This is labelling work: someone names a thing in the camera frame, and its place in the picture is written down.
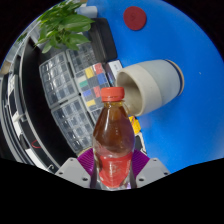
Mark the flat round red coaster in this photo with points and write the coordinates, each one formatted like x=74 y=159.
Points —
x=135 y=18

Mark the grey and beige ceramic mug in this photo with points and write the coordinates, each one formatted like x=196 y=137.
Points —
x=156 y=83

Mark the green potted plant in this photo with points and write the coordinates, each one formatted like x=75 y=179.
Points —
x=63 y=26

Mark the yellow multimeter with red leads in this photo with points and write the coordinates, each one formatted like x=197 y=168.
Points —
x=135 y=125

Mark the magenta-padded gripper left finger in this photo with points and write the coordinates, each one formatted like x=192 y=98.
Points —
x=71 y=171

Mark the clear box with coloured parts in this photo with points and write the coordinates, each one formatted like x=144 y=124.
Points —
x=91 y=85

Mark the black box with white label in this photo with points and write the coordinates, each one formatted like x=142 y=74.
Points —
x=115 y=70

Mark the clear bottle with red cap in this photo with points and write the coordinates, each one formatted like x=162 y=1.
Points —
x=113 y=140

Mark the dark overhead shelf unit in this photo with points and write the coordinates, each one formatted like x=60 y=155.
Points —
x=30 y=116

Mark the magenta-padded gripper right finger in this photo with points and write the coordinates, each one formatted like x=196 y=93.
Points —
x=153 y=171

